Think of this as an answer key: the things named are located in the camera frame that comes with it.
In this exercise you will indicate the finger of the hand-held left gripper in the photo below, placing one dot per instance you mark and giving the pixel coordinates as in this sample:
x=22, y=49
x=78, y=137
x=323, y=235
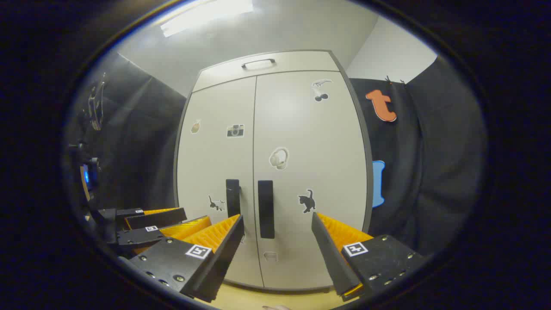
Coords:
x=159, y=218
x=142, y=236

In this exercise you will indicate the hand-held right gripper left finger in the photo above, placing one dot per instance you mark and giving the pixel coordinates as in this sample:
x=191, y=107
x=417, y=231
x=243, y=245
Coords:
x=224, y=258

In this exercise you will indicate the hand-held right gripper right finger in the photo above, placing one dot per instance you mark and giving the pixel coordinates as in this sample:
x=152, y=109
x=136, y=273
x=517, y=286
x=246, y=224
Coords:
x=331, y=258

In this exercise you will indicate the white cabinet door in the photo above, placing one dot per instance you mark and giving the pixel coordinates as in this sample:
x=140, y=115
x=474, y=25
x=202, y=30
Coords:
x=211, y=163
x=318, y=150

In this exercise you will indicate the white double-door shoe cabinet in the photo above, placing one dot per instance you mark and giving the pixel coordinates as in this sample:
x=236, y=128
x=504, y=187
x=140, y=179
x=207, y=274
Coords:
x=365, y=146

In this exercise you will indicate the device with blue light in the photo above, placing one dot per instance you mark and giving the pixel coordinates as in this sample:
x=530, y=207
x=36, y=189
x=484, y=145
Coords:
x=86, y=176

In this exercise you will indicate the black backdrop cloth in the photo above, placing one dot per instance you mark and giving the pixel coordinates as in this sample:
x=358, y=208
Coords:
x=137, y=142
x=430, y=172

